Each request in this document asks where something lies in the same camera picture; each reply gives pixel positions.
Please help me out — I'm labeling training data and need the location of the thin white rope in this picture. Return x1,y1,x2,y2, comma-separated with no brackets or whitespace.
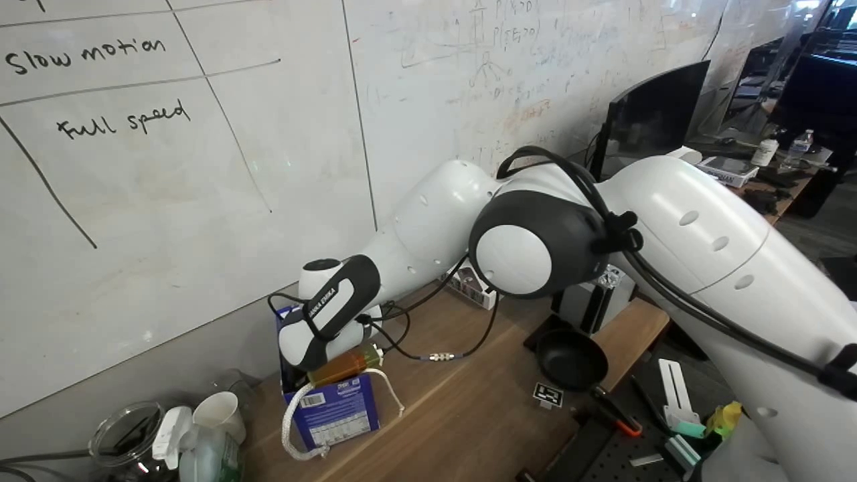
371,366,411,421

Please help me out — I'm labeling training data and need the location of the blue Oreo carton box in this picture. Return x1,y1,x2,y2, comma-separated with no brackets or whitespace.
275,306,377,451

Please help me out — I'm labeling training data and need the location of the thick white braided rope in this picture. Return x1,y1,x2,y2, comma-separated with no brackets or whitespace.
279,381,330,464

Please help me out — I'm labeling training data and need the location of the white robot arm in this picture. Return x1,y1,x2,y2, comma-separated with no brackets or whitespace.
279,144,857,482

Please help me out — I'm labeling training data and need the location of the white small product box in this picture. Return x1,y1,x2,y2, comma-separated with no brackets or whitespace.
451,263,495,310

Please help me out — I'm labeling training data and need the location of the black frying pan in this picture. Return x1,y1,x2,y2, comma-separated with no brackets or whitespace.
525,315,608,392

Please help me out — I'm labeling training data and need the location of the black white fiducial marker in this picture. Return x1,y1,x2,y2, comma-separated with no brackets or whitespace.
534,384,565,410

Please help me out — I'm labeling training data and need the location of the orange black clamp tool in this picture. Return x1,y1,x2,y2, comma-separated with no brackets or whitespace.
590,385,642,438

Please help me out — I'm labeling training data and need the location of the white paper cup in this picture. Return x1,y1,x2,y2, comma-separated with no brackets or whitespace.
192,392,246,441

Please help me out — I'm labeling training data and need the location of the green spray bottle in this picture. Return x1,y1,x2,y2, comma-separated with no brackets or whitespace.
180,425,242,482

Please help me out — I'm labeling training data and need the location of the glass jar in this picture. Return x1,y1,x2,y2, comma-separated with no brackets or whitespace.
88,404,164,482

